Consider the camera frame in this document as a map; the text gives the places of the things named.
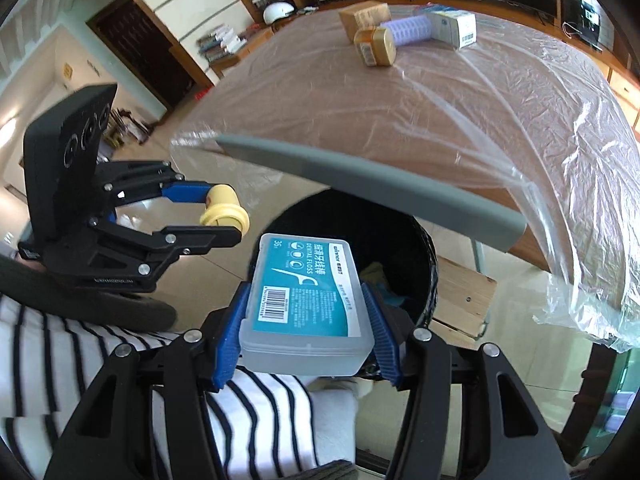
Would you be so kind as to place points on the striped black white shirt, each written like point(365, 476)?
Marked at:
point(50, 360)

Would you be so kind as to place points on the clear dental floss box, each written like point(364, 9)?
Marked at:
point(305, 305)

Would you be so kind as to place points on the dark wooden door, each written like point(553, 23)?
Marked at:
point(145, 50)

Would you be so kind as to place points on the white and blue box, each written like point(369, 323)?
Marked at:
point(452, 25)

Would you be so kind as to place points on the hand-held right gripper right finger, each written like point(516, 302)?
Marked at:
point(385, 345)

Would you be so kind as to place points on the stack of books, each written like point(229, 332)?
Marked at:
point(220, 42)

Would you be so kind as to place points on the black round trash bin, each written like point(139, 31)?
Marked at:
point(422, 255)

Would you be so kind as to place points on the small wooden side table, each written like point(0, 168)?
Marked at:
point(235, 62)

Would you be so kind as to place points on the red paper bag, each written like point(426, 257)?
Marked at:
point(200, 94)

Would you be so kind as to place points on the white dotted cylinder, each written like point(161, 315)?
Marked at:
point(407, 30)

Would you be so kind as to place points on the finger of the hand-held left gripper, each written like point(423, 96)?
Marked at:
point(210, 237)
point(185, 192)

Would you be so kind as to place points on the tall black box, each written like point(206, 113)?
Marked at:
point(569, 2)

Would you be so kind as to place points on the gold lidded jar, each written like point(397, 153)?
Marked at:
point(375, 47)

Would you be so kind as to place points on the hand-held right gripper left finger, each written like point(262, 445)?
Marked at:
point(232, 340)

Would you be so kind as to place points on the green glass side table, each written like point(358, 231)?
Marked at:
point(610, 410)

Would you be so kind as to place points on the white face mask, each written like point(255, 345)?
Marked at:
point(306, 9)

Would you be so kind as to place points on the white helmet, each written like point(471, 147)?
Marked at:
point(279, 12)

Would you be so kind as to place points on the brown cardboard box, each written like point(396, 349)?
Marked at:
point(365, 15)

